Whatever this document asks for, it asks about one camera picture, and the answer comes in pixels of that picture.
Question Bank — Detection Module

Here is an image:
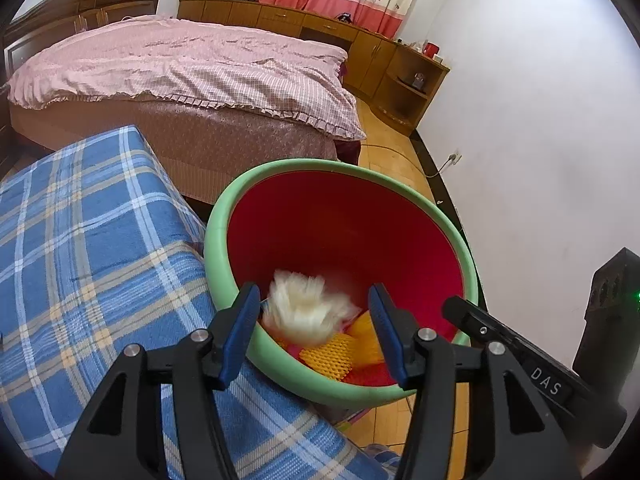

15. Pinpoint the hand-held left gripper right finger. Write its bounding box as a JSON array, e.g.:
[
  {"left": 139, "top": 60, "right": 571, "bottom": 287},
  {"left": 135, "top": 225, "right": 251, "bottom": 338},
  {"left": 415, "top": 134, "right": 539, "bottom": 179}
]
[{"left": 367, "top": 282, "right": 583, "bottom": 480}]

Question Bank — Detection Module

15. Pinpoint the pink checked quilt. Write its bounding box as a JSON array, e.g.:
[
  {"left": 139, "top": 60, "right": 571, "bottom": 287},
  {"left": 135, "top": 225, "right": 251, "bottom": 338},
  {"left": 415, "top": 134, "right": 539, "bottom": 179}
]
[{"left": 6, "top": 14, "right": 368, "bottom": 142}]

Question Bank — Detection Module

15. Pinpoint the yellow foam net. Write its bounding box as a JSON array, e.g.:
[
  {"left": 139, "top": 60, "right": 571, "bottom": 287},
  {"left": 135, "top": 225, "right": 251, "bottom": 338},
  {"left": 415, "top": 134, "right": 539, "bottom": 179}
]
[
  {"left": 346, "top": 310, "right": 387, "bottom": 365},
  {"left": 299, "top": 332, "right": 358, "bottom": 382}
]

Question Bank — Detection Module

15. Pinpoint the red bin with green rim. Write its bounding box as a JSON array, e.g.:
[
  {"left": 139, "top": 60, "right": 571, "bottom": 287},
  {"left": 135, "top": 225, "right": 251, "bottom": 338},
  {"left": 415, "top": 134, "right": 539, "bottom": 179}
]
[{"left": 204, "top": 158, "right": 481, "bottom": 408}]

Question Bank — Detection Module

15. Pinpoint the dark wooden headboard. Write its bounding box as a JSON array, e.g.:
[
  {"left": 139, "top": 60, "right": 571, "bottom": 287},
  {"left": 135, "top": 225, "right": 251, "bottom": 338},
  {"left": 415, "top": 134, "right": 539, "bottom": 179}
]
[{"left": 0, "top": 0, "right": 165, "bottom": 78}]

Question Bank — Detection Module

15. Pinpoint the wooden cabinet desk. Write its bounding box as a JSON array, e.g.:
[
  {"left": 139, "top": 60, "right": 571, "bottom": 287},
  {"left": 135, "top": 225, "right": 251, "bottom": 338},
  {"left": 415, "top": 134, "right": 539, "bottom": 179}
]
[{"left": 177, "top": 0, "right": 401, "bottom": 111}]

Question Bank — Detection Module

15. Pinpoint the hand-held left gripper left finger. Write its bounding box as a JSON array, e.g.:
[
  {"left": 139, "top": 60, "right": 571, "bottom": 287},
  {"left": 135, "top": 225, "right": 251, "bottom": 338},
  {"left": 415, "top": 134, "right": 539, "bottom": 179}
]
[{"left": 55, "top": 282, "right": 262, "bottom": 480}]

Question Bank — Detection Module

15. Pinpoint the brown bed base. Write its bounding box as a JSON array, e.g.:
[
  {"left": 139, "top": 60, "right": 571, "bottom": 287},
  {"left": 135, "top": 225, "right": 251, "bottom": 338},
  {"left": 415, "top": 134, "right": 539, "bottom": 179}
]
[{"left": 7, "top": 95, "right": 361, "bottom": 206}]

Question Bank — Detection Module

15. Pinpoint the blue plaid cloth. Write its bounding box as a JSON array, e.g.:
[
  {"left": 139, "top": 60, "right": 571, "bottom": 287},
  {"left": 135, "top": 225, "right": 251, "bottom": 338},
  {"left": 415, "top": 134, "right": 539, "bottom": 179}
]
[{"left": 0, "top": 125, "right": 406, "bottom": 480}]

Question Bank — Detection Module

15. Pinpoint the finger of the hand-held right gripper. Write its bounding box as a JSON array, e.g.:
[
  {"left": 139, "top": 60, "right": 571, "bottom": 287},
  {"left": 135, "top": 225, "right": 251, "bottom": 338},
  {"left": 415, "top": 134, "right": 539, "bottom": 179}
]
[{"left": 442, "top": 295, "right": 532, "bottom": 362}]

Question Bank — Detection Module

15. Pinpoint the floor cable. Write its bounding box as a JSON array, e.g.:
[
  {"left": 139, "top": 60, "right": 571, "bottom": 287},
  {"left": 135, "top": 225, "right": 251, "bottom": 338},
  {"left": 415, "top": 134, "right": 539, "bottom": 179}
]
[{"left": 360, "top": 142, "right": 453, "bottom": 178}]

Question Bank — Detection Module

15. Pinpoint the wooden corner shelf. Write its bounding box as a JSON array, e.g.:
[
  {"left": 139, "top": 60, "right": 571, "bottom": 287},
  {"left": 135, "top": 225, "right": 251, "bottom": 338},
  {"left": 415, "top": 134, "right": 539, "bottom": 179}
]
[{"left": 372, "top": 42, "right": 451, "bottom": 136}]

